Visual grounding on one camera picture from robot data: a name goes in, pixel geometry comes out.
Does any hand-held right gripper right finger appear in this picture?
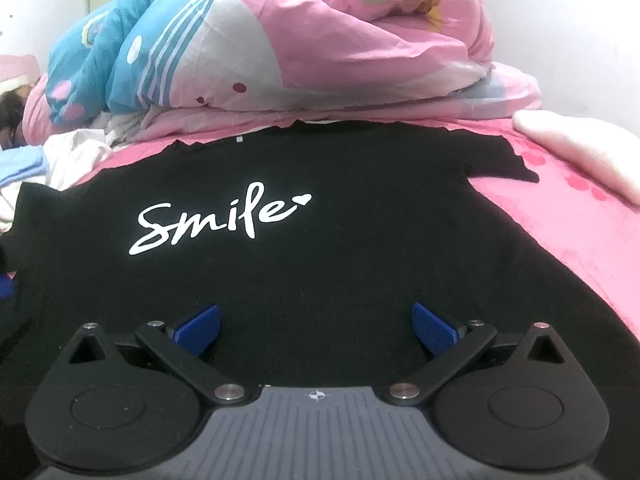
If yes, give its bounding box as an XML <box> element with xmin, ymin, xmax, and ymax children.
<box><xmin>382</xmin><ymin>302</ymin><xmax>563</xmax><ymax>406</ymax></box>

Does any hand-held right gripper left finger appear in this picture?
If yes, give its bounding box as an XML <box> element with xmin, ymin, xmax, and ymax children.
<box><xmin>67</xmin><ymin>302</ymin><xmax>253</xmax><ymax>406</ymax></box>

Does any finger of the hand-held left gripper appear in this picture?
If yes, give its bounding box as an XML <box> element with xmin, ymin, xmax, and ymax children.
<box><xmin>0</xmin><ymin>272</ymin><xmax>17</xmax><ymax>311</ymax></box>

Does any black printed t-shirt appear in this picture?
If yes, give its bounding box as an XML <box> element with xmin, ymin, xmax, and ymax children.
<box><xmin>0</xmin><ymin>120</ymin><xmax>640</xmax><ymax>461</ymax></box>

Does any light blue cloth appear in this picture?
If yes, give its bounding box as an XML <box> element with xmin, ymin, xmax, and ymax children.
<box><xmin>0</xmin><ymin>150</ymin><xmax>51</xmax><ymax>188</ymax></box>

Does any crumpled white shirt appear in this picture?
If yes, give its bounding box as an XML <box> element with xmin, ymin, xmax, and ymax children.
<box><xmin>0</xmin><ymin>127</ymin><xmax>113</xmax><ymax>233</ymax></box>

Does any pink floral blanket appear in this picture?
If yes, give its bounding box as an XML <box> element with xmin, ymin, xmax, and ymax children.
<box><xmin>90</xmin><ymin>110</ymin><xmax>640</xmax><ymax>326</ymax></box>

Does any white folded towel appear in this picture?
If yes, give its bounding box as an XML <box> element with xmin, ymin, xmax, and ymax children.
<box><xmin>512</xmin><ymin>110</ymin><xmax>640</xmax><ymax>206</ymax></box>

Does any pink and blue quilt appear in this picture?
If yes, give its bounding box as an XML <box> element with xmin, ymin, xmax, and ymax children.
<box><xmin>22</xmin><ymin>0</ymin><xmax>543</xmax><ymax>146</ymax></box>

